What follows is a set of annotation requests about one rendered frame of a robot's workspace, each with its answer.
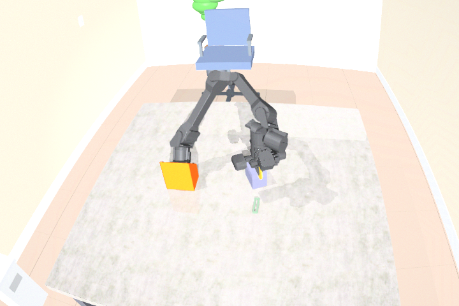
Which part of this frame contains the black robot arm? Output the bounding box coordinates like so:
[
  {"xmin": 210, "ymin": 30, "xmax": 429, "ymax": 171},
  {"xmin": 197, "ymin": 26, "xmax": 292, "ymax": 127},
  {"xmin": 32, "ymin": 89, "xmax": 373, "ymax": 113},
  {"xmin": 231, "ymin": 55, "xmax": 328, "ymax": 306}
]
[{"xmin": 170, "ymin": 70, "xmax": 288, "ymax": 171}]

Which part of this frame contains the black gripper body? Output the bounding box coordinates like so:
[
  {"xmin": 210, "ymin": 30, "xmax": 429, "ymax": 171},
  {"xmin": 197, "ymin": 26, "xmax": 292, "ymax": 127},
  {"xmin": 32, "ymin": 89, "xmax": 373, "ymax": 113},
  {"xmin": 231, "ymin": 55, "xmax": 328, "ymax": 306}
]
[{"xmin": 231, "ymin": 140, "xmax": 286, "ymax": 171}]

